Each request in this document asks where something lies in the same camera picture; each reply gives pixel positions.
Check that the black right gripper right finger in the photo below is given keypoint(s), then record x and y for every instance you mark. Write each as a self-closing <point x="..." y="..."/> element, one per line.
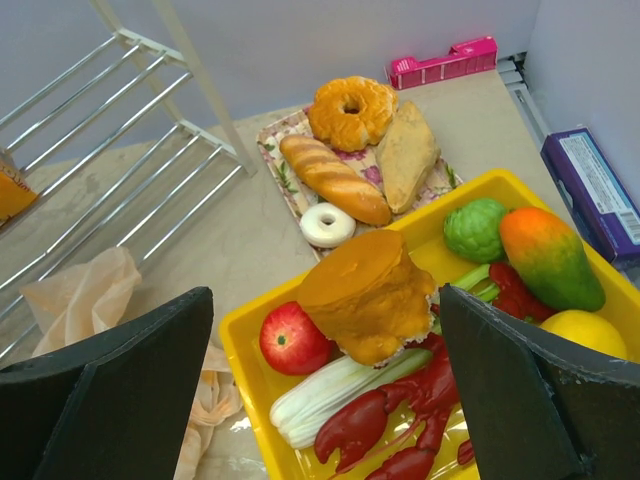
<point x="538" y="406"/>

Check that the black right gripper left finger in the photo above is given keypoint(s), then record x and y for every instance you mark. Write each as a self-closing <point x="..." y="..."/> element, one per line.
<point x="112" y="406"/>

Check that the translucent orange plastic bag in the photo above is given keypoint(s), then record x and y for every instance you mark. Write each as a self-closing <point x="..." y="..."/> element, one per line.
<point x="90" y="298"/>

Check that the orange yellow snack bag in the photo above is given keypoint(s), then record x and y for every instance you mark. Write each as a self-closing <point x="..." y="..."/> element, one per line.
<point x="16" y="195"/>

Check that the yellow lemon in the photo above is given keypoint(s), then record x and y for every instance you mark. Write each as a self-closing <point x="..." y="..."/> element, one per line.
<point x="589" y="330"/>

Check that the red lobster toy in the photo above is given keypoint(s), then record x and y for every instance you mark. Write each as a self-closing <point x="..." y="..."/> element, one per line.
<point x="431" y="394"/>

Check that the orange green mango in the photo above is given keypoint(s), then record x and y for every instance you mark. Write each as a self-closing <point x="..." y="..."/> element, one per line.
<point x="551" y="260"/>

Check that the white celery cabbage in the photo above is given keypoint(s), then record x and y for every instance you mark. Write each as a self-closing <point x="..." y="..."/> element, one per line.
<point x="299" y="414"/>

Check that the red apple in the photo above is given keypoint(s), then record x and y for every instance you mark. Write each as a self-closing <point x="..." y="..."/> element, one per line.
<point x="291" y="343"/>

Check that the green custard apple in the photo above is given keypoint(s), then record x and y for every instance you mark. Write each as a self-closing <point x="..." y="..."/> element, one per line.
<point x="472" y="231"/>

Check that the large brown muffin bread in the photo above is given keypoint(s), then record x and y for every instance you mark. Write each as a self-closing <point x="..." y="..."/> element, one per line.
<point x="369" y="297"/>

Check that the yellow plastic bin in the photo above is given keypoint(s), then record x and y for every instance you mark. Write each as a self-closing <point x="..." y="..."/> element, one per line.
<point x="260" y="385"/>

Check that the purple box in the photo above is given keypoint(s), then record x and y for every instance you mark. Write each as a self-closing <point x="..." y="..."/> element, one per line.
<point x="598" y="203"/>

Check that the white metal shoe rack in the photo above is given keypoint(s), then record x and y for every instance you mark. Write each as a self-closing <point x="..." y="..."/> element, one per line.
<point x="124" y="148"/>

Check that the white glazed doughnut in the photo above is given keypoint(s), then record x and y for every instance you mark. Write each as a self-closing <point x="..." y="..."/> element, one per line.
<point x="326" y="226"/>

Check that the tan triangular pastry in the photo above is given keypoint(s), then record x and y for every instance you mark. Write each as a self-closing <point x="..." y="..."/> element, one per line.
<point x="406" y="156"/>

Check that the baguette bread loaf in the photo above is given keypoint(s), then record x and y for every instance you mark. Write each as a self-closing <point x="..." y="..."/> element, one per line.
<point x="323" y="171"/>

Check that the pink box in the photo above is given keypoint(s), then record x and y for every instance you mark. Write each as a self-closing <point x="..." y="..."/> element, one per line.
<point x="466" y="58"/>

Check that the orange ring doughnut bread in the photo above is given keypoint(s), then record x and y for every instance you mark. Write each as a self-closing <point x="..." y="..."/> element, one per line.
<point x="352" y="113"/>

